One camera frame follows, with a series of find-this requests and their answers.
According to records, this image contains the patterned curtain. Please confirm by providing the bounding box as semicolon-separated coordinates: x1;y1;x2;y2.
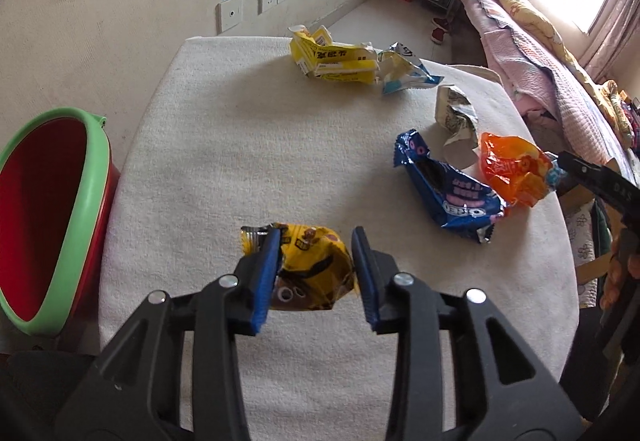
580;0;640;82

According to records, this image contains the orange snack wrapper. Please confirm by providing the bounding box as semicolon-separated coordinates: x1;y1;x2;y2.
477;132;558;208

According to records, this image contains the colourful cloth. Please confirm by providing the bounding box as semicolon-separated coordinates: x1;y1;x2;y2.
600;80;640;147

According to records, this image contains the blue cookie wrapper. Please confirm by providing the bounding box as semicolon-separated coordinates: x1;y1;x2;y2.
393;128;506;244

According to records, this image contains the silver crumpled wrapper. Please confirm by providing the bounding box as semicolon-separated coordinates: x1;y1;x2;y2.
435;84;481;169

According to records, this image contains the person's right hand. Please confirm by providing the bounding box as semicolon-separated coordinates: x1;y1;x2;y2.
601;248;628;312

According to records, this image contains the cardboard box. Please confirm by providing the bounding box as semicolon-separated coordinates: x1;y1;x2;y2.
560;186;616;292

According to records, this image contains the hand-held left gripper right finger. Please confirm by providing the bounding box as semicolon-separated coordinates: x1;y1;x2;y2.
351;226;583;441

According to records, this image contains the bed with pink bedspread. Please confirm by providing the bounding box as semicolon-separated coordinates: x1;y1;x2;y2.
457;0;640;192

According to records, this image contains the yellow quilt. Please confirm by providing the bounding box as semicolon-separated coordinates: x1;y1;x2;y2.
498;0;616;87

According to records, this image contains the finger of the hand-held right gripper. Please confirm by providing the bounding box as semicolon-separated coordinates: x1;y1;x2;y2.
557;150;640;222

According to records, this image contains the yellow crumpled carton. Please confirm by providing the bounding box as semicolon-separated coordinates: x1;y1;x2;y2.
290;24;383;85

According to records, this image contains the blue and white snack wrapper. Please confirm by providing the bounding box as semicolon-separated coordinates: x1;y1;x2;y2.
377;41;445;96

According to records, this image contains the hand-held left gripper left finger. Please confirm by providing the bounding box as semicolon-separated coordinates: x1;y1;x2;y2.
55;227;283;441

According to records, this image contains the white wall plate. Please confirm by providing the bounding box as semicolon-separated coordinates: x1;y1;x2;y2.
216;0;243;34

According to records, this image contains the red bucket with green rim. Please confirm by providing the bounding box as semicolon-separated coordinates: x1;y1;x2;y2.
0;107;121;337

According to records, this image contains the yellow and black snack wrapper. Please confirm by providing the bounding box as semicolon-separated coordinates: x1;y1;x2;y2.
240;222;360;312

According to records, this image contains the white table cloth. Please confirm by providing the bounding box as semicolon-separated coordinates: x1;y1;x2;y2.
97;36;581;441

